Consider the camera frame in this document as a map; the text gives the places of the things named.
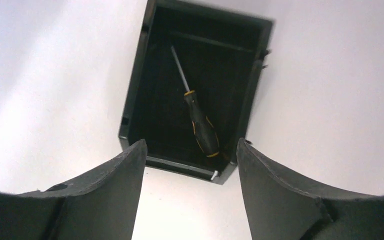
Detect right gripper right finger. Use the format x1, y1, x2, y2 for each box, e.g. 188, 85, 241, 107
236, 139, 384, 240

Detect black yellow screwdriver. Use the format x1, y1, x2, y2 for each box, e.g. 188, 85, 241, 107
170, 45, 220, 158

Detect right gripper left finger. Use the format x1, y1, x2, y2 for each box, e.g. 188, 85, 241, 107
0, 139, 147, 240

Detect black plastic bin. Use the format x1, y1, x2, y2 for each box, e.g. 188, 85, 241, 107
118, 0, 274, 185

